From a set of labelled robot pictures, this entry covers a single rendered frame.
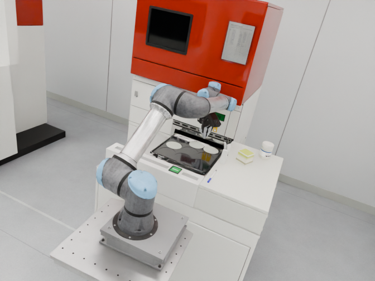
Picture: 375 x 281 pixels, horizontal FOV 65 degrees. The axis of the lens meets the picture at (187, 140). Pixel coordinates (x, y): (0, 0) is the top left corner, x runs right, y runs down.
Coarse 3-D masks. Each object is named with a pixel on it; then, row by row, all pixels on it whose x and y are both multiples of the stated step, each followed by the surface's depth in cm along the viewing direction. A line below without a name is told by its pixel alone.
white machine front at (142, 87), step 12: (132, 84) 212; (144, 84) 209; (156, 84) 205; (132, 96) 216; (144, 96) 212; (132, 108) 220; (144, 108) 216; (240, 108) 187; (132, 120) 224; (168, 120) 211; (180, 120) 207; (192, 120) 203; (228, 120) 193; (168, 132) 214; (228, 132) 196
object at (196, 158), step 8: (176, 136) 202; (184, 136) 205; (184, 144) 193; (208, 144) 199; (160, 152) 178; (168, 152) 180; (176, 152) 182; (184, 152) 184; (192, 152) 185; (200, 152) 188; (176, 160) 173; (184, 160) 175; (192, 160) 177; (200, 160) 178; (208, 160) 180; (200, 168) 169
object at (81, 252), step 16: (112, 208) 139; (96, 224) 128; (64, 240) 117; (80, 240) 118; (96, 240) 120; (64, 256) 110; (80, 256) 112; (96, 256) 113; (112, 256) 114; (128, 256) 115; (176, 256) 120; (80, 272) 107; (96, 272) 107; (112, 272) 108; (128, 272) 109; (144, 272) 110; (160, 272) 112
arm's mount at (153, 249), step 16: (160, 208) 135; (112, 224) 119; (160, 224) 125; (176, 224) 128; (112, 240) 116; (128, 240) 114; (144, 240) 115; (160, 240) 117; (176, 240) 124; (144, 256) 112; (160, 256) 110
